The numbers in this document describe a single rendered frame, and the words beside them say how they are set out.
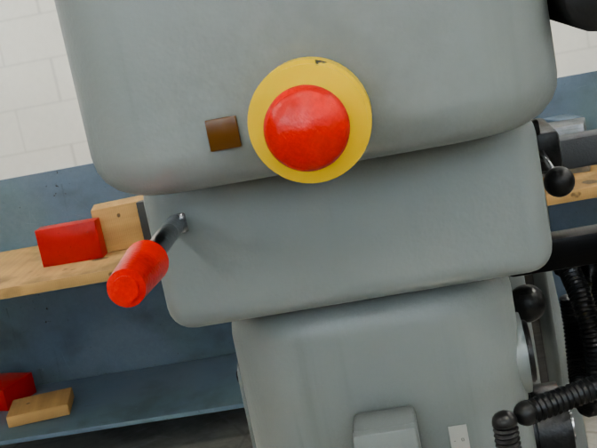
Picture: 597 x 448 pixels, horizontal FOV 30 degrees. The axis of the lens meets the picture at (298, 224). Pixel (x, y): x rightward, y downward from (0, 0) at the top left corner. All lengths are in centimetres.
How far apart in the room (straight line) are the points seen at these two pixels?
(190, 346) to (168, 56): 479
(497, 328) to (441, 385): 5
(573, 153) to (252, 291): 49
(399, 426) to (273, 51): 26
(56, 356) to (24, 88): 128
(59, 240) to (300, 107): 421
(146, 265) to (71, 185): 469
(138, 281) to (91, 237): 412
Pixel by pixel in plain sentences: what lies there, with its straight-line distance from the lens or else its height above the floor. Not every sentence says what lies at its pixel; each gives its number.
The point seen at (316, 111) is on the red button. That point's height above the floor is 177.
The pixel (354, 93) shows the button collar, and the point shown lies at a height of 177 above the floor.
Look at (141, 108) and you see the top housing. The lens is 57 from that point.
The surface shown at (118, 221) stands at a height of 100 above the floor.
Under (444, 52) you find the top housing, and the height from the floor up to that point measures 178.
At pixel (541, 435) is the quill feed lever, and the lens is 87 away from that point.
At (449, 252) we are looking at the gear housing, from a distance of 67.
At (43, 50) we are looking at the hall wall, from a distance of 520.
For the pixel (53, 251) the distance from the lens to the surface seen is 472.
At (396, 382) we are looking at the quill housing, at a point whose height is 157.
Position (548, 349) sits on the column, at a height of 140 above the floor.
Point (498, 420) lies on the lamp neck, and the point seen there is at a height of 158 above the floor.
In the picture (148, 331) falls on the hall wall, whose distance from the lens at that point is 534.
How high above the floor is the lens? 183
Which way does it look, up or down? 12 degrees down
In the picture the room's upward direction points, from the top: 11 degrees counter-clockwise
